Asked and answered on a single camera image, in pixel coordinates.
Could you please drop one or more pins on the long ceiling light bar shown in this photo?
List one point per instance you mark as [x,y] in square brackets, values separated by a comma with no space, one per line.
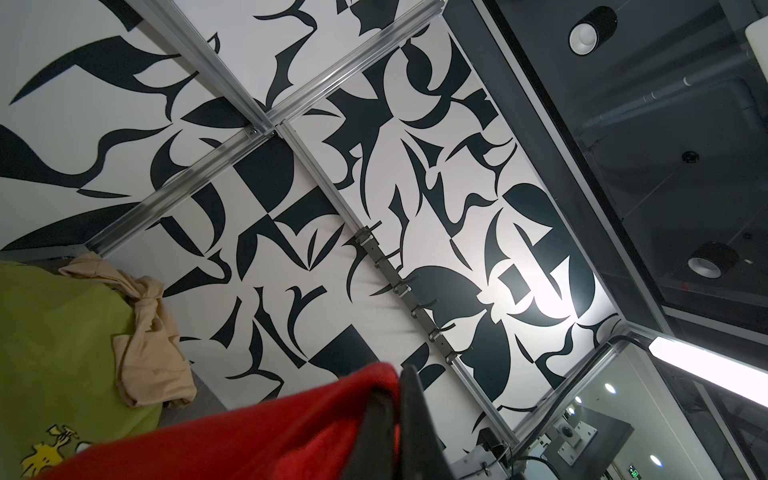
[734,376]

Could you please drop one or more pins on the green printed cloth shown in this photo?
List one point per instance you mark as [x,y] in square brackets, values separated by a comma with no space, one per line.
[58,389]

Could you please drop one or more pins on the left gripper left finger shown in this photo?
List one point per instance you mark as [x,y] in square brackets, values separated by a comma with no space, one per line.
[373,454]

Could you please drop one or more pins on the beige cloth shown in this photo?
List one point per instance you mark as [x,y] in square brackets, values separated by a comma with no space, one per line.
[150,366]

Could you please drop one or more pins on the red cloth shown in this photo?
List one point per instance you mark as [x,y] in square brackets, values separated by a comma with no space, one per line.
[308,435]

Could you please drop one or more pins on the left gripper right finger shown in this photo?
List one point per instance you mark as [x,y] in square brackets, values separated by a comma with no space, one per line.
[420,454]

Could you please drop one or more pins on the round ceiling spotlight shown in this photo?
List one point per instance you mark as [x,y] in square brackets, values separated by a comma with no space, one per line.
[712,260]
[593,30]

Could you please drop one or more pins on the black coat hook rail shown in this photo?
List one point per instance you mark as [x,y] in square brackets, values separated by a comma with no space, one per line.
[403,289]

